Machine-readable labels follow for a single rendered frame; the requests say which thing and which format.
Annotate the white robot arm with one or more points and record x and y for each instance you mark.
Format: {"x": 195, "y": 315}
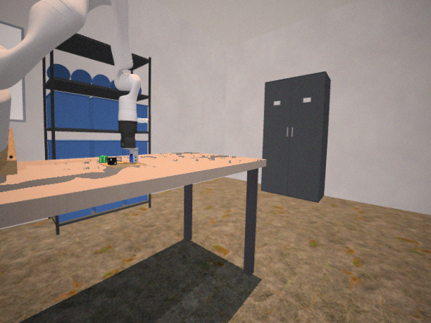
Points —
{"x": 50, "y": 23}

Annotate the orange flat square mat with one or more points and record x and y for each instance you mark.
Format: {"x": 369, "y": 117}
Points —
{"x": 122, "y": 164}

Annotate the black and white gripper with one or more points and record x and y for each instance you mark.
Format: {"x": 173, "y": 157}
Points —
{"x": 127, "y": 127}

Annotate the black die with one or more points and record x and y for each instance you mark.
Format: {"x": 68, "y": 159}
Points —
{"x": 112, "y": 161}

